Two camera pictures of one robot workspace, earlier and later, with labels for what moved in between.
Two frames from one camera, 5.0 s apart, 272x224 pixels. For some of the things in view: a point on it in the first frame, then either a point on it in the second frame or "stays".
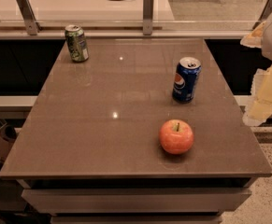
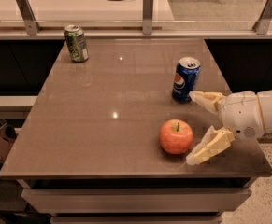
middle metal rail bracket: [148, 14] stays
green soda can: [77, 39] stays
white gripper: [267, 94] to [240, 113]
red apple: [176, 136] stays
